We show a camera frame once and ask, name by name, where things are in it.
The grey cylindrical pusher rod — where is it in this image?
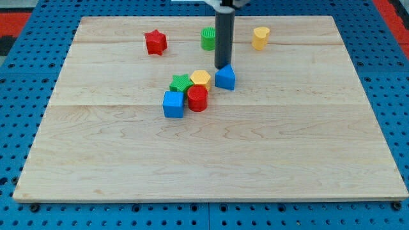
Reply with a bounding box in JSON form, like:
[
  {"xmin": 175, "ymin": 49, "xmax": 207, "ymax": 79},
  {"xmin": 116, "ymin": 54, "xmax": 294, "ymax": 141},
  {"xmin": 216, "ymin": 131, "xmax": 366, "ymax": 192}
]
[{"xmin": 214, "ymin": 6, "xmax": 235, "ymax": 69}]

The light wooden board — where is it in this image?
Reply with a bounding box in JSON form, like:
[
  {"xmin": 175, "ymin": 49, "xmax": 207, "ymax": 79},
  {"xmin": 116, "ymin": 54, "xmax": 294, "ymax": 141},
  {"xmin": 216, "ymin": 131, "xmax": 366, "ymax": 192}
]
[{"xmin": 13, "ymin": 16, "xmax": 408, "ymax": 203}]

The blue cube block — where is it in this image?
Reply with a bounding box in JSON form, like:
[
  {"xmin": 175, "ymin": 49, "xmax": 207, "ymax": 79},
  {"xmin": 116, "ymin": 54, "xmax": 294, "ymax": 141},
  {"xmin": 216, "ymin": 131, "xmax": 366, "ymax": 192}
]
[{"xmin": 162, "ymin": 91, "xmax": 184, "ymax": 118}]

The yellow hexagon block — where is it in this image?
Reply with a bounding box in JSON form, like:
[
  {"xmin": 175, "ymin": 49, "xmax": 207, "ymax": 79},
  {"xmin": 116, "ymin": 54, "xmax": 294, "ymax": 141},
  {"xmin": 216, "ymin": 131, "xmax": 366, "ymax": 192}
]
[{"xmin": 190, "ymin": 70, "xmax": 211, "ymax": 91}]

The yellow heart block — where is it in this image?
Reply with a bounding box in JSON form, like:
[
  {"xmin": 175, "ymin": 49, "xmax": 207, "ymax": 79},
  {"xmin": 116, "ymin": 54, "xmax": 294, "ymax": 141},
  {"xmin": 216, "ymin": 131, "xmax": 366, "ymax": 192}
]
[{"xmin": 251, "ymin": 26, "xmax": 270, "ymax": 50}]

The red cylinder block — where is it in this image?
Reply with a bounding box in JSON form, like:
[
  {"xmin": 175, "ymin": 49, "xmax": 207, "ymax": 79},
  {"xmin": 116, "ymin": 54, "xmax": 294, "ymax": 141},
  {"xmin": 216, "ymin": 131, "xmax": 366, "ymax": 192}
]
[{"xmin": 187, "ymin": 85, "xmax": 208, "ymax": 112}]

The red star block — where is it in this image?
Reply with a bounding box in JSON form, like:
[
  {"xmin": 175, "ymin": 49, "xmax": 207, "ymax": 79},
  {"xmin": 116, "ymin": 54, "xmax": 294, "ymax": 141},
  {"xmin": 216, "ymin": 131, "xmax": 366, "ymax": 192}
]
[{"xmin": 144, "ymin": 29, "xmax": 167, "ymax": 56}]

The green star block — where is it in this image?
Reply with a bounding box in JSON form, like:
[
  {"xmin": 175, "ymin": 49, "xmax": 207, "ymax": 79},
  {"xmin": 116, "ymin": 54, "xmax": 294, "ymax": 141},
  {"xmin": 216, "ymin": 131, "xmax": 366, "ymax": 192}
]
[{"xmin": 169, "ymin": 73, "xmax": 194, "ymax": 93}]

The blue triangle block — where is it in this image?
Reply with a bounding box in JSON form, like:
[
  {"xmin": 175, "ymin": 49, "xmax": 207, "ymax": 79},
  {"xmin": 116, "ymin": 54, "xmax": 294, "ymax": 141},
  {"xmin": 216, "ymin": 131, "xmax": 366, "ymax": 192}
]
[{"xmin": 215, "ymin": 65, "xmax": 236, "ymax": 91}]

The green circle block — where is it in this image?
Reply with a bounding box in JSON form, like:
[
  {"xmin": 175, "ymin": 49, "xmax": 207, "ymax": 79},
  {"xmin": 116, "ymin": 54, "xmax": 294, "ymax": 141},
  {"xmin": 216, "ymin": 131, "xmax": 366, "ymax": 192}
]
[{"xmin": 201, "ymin": 27, "xmax": 215, "ymax": 50}]

